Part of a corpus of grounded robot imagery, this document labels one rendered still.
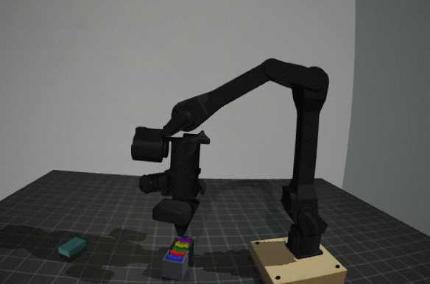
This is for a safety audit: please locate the green fuse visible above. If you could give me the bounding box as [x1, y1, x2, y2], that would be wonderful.
[172, 246, 188, 253]

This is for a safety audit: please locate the yellow blade fuse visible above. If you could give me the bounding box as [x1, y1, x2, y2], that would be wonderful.
[175, 241, 189, 248]

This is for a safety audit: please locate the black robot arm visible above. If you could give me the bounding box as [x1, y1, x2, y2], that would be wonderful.
[131, 58, 329, 260]

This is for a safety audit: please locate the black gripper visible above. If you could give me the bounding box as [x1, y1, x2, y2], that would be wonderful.
[152, 164, 206, 237]

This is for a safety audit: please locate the teal rectangular block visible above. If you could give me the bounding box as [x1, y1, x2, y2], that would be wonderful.
[58, 237, 87, 257]

